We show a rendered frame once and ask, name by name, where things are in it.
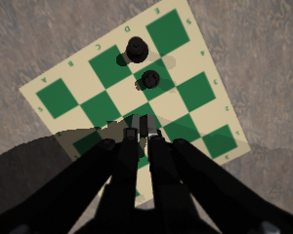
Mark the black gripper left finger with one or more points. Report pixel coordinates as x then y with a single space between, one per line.
57 205

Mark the green and cream chessboard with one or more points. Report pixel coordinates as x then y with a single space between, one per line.
94 94

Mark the white chess pawn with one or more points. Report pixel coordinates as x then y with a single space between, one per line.
143 126

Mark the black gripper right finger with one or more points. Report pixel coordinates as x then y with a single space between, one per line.
179 169

